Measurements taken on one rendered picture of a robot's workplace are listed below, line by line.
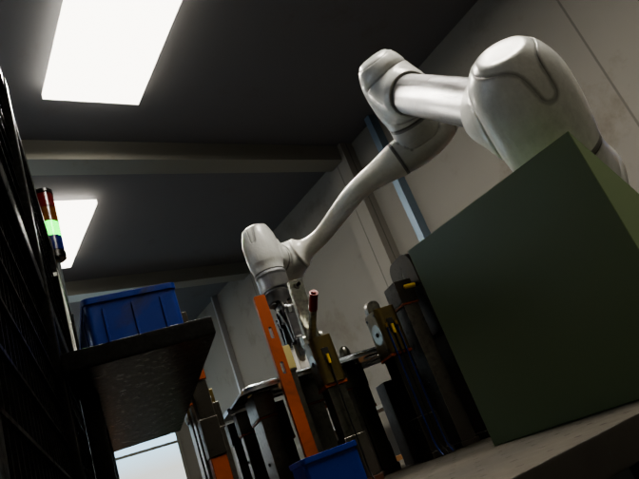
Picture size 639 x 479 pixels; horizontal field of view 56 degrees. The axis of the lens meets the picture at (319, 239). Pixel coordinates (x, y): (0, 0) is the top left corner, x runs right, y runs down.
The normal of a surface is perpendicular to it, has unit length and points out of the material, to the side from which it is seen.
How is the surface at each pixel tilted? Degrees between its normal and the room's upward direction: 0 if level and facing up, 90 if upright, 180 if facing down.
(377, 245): 90
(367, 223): 90
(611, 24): 90
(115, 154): 90
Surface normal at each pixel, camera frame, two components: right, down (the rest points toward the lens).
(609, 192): 0.52, -0.48
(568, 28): -0.80, 0.07
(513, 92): -0.37, 0.29
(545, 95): 0.09, 0.18
